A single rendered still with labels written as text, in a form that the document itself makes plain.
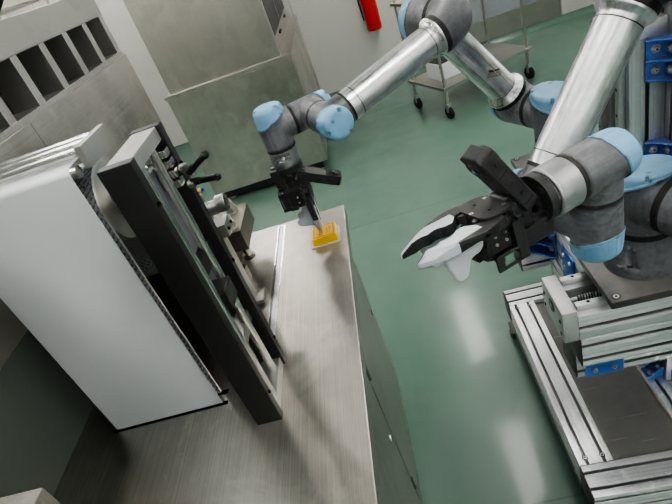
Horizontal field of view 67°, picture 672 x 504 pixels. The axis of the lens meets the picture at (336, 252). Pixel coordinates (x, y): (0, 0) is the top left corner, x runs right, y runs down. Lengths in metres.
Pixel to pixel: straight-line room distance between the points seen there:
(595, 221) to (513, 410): 1.28
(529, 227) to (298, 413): 0.53
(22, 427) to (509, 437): 1.46
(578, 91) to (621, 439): 1.07
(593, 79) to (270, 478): 0.83
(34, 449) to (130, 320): 0.33
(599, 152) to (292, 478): 0.68
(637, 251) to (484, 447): 0.99
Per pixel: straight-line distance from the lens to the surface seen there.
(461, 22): 1.30
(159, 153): 0.84
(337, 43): 5.66
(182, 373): 1.04
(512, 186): 0.69
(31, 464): 1.16
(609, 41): 0.94
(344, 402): 0.97
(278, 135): 1.26
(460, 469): 1.91
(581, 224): 0.83
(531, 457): 1.91
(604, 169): 0.78
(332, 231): 1.39
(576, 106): 0.92
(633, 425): 1.73
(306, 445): 0.94
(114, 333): 1.01
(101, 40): 2.07
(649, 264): 1.20
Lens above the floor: 1.61
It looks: 32 degrees down
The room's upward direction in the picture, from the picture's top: 21 degrees counter-clockwise
